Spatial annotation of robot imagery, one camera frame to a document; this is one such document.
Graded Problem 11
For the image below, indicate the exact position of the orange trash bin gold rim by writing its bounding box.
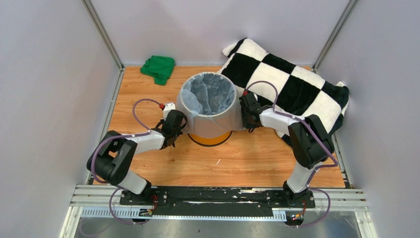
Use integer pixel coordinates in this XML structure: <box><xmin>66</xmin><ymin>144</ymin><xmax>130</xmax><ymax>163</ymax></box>
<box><xmin>188</xmin><ymin>131</ymin><xmax>233</xmax><ymax>147</ymax></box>

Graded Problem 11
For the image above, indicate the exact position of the translucent blue plastic bag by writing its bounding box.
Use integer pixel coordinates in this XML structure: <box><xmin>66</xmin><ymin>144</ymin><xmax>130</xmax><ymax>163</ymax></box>
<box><xmin>176</xmin><ymin>72</ymin><xmax>244</xmax><ymax>138</ymax></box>

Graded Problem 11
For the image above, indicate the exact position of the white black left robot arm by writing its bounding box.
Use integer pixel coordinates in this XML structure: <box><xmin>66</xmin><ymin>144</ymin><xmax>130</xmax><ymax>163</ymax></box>
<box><xmin>87</xmin><ymin>110</ymin><xmax>188</xmax><ymax>205</ymax></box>

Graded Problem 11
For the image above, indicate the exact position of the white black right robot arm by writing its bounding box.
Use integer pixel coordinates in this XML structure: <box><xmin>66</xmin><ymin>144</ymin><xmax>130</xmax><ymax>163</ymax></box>
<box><xmin>239</xmin><ymin>91</ymin><xmax>338</xmax><ymax>207</ymax></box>

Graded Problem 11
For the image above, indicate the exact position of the black white checkered pillow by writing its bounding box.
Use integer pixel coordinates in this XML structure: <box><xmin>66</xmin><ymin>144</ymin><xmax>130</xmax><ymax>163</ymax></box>
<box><xmin>218</xmin><ymin>38</ymin><xmax>350</xmax><ymax>134</ymax></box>

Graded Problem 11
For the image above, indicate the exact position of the green cloth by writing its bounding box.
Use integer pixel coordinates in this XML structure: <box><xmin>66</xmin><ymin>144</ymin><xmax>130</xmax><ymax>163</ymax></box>
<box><xmin>140</xmin><ymin>56</ymin><xmax>175</xmax><ymax>86</ymax></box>

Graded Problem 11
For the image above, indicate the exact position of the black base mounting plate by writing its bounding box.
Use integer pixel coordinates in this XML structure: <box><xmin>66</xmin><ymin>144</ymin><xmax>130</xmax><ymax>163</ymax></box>
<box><xmin>119</xmin><ymin>186</ymin><xmax>315</xmax><ymax>217</ymax></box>

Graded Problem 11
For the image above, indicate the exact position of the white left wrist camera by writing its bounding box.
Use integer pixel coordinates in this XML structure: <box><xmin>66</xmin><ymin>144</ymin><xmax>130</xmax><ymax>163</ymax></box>
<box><xmin>162</xmin><ymin>102</ymin><xmax>176</xmax><ymax>119</ymax></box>

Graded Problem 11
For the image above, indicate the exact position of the aluminium frame rail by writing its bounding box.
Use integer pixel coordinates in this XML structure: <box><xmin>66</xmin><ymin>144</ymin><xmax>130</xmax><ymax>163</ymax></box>
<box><xmin>60</xmin><ymin>185</ymin><xmax>377</xmax><ymax>238</ymax></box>

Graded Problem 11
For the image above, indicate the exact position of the right aluminium corner post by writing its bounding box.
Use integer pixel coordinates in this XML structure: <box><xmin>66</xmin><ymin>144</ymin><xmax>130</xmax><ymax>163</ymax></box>
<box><xmin>312</xmin><ymin>0</ymin><xmax>359</xmax><ymax>73</ymax></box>

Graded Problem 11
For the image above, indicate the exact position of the aluminium corner post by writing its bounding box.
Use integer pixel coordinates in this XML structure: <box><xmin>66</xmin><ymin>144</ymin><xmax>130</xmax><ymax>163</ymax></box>
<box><xmin>81</xmin><ymin>0</ymin><xmax>124</xmax><ymax>71</ymax></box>
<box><xmin>312</xmin><ymin>0</ymin><xmax>359</xmax><ymax>73</ymax></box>

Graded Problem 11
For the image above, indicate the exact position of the left aluminium corner post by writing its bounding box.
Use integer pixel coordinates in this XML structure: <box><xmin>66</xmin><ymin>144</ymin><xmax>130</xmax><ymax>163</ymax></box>
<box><xmin>81</xmin><ymin>0</ymin><xmax>124</xmax><ymax>71</ymax></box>

